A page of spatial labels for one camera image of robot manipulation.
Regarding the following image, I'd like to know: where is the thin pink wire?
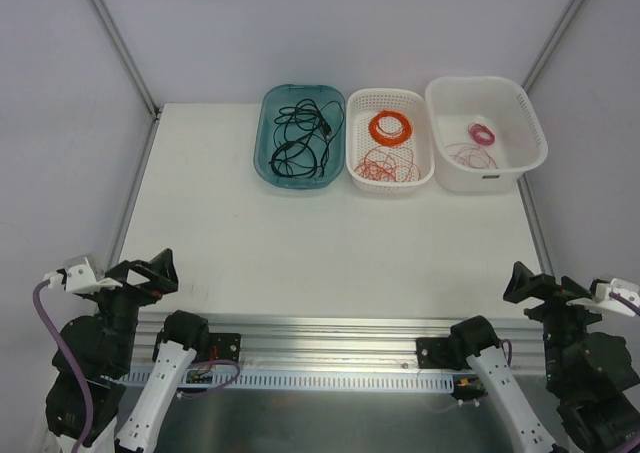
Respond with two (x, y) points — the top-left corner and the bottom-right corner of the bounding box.
(444, 142), (499, 170)

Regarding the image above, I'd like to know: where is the thin red wire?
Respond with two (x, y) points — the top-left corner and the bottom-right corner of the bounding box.
(353, 145), (421, 184)

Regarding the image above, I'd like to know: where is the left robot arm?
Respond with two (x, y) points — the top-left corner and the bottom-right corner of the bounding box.
(44, 248), (210, 452)

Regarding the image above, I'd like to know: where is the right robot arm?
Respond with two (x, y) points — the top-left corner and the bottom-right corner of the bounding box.
(447, 262), (639, 452)

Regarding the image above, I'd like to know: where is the white deep plastic tub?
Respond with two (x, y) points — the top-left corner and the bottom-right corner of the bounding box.
(425, 76), (548, 194)

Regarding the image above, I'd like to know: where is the teal plastic tray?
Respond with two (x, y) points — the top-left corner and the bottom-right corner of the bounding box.
(253, 84), (346, 190)

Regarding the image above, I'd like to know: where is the white perforated basket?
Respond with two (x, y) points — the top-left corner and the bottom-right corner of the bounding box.
(345, 88), (435, 195)

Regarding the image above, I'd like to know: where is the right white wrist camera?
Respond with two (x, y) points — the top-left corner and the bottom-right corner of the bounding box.
(567, 278), (639, 317)

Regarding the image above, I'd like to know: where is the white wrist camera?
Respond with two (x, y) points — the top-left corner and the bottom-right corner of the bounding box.
(567, 278), (639, 317)
(44, 256), (123, 295)

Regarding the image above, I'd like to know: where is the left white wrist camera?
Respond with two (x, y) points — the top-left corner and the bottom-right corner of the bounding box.
(44, 256), (123, 295)

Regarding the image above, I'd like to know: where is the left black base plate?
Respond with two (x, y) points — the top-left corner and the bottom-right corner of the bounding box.
(152, 330), (244, 365)

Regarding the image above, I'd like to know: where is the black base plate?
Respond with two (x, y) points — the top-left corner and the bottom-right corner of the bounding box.
(415, 337), (469, 371)
(152, 330), (244, 365)

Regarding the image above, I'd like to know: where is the white slotted cable duct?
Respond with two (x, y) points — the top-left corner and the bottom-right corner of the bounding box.
(117, 366), (454, 394)

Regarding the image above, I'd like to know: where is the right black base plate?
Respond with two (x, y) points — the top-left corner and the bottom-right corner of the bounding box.
(415, 337), (469, 371)

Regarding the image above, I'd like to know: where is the aluminium mounting rail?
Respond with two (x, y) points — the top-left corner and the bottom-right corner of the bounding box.
(132, 313), (545, 376)

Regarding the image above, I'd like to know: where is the pink wire coil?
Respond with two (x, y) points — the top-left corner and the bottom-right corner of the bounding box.
(467, 122), (497, 145)

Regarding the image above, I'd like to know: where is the orange wire coil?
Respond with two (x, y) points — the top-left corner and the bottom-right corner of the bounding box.
(368, 110), (416, 147)

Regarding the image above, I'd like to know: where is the black USB cable in tray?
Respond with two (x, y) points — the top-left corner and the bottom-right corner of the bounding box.
(275, 98), (335, 146)

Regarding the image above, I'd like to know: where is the left aluminium frame post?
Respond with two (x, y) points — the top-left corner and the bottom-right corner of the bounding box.
(87, 0), (160, 118)

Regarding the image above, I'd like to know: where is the aluminium frame post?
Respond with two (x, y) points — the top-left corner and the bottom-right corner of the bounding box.
(521, 0), (589, 93)
(87, 0), (160, 118)

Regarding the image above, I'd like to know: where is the right aluminium frame post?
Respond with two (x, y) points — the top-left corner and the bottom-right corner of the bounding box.
(521, 0), (589, 93)

